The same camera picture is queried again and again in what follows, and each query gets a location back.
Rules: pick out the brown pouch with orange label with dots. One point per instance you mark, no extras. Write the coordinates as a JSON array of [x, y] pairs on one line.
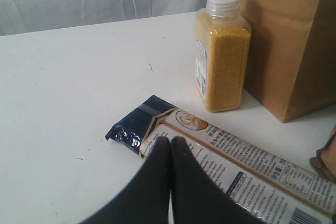
[[324, 161]]

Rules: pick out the brown paper shopping bag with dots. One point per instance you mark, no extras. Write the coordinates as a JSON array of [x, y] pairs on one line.
[[291, 66]]

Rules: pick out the yellow millet plastic bottle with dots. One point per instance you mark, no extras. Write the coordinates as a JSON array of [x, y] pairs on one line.
[[222, 39]]

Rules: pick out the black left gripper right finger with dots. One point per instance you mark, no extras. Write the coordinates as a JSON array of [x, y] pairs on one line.
[[195, 197]]

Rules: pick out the noodle packet, navy and white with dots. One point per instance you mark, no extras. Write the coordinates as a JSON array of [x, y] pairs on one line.
[[269, 187]]

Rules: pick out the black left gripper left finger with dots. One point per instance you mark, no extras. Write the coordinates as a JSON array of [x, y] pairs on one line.
[[145, 199]]

